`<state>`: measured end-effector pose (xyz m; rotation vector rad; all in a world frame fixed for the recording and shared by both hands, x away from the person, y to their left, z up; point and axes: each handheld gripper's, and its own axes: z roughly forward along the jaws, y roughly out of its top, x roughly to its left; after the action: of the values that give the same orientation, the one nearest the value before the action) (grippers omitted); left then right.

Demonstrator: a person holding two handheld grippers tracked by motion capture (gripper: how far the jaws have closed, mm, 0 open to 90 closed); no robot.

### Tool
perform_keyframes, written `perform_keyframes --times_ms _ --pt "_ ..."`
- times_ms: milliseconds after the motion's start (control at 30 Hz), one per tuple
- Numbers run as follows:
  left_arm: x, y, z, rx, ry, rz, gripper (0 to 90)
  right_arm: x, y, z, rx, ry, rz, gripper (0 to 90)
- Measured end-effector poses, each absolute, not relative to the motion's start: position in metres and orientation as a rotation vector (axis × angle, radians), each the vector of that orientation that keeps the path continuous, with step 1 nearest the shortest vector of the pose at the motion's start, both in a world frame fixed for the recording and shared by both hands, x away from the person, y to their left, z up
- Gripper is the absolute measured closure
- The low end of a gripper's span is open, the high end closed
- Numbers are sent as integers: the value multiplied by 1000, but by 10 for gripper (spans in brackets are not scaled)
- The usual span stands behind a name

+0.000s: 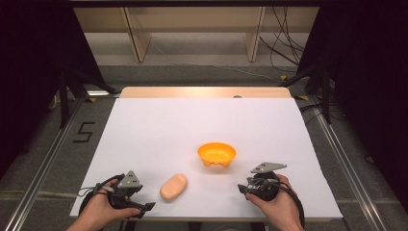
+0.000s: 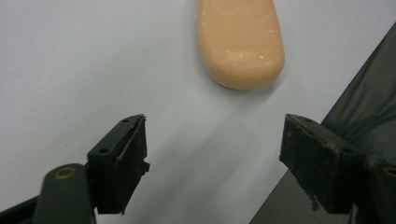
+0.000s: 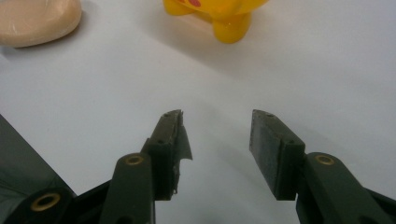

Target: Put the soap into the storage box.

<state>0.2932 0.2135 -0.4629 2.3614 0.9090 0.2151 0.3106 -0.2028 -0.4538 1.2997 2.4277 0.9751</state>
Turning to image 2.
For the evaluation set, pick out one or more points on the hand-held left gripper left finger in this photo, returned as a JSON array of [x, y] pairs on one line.
[[120, 174]]

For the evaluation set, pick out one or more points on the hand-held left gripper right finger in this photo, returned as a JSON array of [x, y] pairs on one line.
[[317, 168]]

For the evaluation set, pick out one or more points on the orange soap bar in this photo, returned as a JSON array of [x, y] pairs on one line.
[[241, 46]]

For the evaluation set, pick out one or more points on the dark cloth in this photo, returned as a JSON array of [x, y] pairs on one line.
[[370, 102]]

